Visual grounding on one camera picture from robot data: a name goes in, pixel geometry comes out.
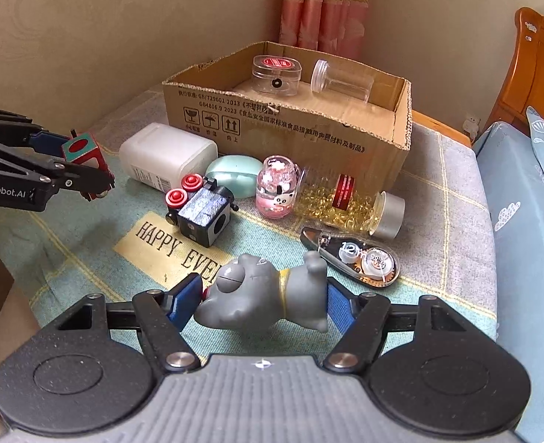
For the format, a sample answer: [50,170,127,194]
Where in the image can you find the red toy train block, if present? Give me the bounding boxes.
[60,129,108,201]

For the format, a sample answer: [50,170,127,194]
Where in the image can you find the black correction tape dispenser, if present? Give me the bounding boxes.
[300,226,400,288]

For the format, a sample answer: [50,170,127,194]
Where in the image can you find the white plastic bottle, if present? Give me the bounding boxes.
[119,122,218,193]

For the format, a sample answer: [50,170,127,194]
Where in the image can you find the grey bulldog toy figure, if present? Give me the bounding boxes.
[194,251,328,333]

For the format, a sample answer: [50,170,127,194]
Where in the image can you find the black toy train engine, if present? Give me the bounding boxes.
[165,173,239,248]

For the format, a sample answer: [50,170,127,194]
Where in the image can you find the clear bottle golden capsules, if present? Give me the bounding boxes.
[294,167,406,240]

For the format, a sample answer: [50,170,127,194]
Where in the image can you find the mint green oval case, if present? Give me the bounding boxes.
[206,155,263,200]

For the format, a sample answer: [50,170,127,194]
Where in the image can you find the pink glitter panda bottle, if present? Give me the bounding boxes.
[255,155,301,220]

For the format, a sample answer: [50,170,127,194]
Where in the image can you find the blue bed sheet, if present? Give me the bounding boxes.
[474,122,544,442]

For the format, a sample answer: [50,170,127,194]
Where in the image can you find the brown cardboard box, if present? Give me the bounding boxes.
[162,41,412,195]

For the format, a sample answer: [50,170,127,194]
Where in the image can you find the clear box red lid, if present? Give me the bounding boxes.
[251,55,302,97]

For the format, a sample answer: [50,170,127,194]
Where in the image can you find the clear plastic jar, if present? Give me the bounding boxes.
[310,59,375,103]

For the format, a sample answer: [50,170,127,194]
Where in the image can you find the pink curtain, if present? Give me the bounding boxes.
[279,0,369,60]

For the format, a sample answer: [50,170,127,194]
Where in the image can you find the wooden bed headboard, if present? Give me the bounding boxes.
[485,7,544,134]

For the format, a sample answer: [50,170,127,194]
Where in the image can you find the white wall charger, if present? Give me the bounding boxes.
[462,115,480,142]

